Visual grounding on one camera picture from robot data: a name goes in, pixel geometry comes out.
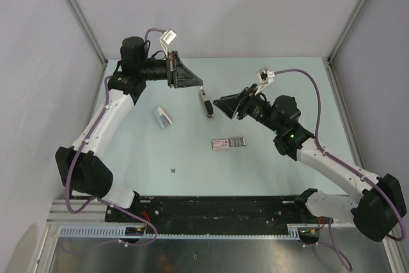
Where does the right aluminium corner post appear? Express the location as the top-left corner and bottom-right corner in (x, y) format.
(326, 0), (389, 66)

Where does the beige black stapler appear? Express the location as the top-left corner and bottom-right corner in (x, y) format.
(199, 87), (214, 120)

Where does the aluminium frame rail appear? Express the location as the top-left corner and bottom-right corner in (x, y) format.
(46, 199), (397, 225)

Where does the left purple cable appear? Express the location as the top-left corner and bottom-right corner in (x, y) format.
(59, 27), (166, 254)

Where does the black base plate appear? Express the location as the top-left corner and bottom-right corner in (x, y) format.
(105, 194), (334, 235)

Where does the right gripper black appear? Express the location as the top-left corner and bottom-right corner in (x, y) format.
(212, 84), (282, 134)

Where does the left aluminium corner post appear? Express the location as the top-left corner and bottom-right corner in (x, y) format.
(65, 0), (107, 65)

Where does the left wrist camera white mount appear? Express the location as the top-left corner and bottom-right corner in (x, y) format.
(158, 29), (177, 59)

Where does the aluminium corner post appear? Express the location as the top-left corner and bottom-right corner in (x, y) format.
(65, 0), (107, 65)
(326, 0), (389, 66)

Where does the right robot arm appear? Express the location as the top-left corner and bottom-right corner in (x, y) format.
(213, 84), (407, 242)

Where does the red white staple box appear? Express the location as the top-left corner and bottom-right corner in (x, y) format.
(212, 137), (247, 150)

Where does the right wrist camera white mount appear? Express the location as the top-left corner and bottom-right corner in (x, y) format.
(256, 68), (275, 95)

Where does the grey slotted cable duct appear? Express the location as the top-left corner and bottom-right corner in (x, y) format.
(56, 223), (301, 240)

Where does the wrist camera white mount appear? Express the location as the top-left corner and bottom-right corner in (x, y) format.
(256, 68), (275, 95)
(158, 29), (177, 59)

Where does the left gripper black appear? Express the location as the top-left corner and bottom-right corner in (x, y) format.
(138, 51), (203, 89)

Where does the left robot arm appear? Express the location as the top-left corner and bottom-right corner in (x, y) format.
(55, 29), (203, 222)

